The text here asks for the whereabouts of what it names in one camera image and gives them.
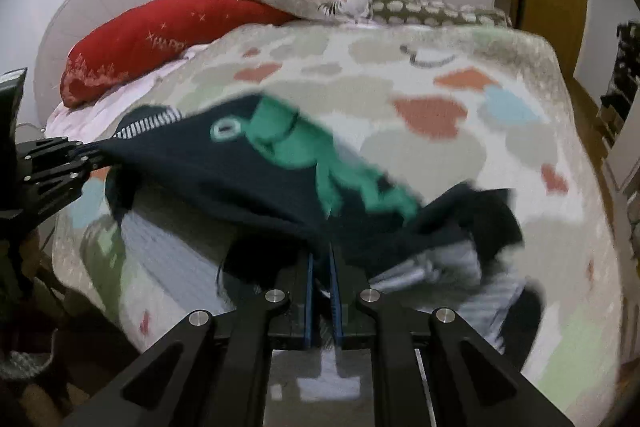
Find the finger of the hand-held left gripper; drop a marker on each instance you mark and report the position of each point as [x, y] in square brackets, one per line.
[75, 154]

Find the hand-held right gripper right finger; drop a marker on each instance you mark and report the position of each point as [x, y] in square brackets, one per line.
[336, 302]

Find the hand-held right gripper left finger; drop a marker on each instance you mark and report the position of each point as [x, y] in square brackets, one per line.
[309, 302]

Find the navy sweater with green frog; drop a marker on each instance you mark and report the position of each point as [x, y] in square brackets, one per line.
[240, 172]

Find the pink bed sheet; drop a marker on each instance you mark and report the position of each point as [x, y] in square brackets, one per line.
[120, 99]

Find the long red pillow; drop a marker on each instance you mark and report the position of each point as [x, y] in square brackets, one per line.
[150, 34]

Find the white round headboard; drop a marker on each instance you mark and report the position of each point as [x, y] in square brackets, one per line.
[100, 2]

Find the patterned fleece blanket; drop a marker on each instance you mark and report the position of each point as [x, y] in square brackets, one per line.
[450, 107]

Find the olive dotted pillow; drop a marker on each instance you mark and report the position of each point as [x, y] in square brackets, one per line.
[435, 13]

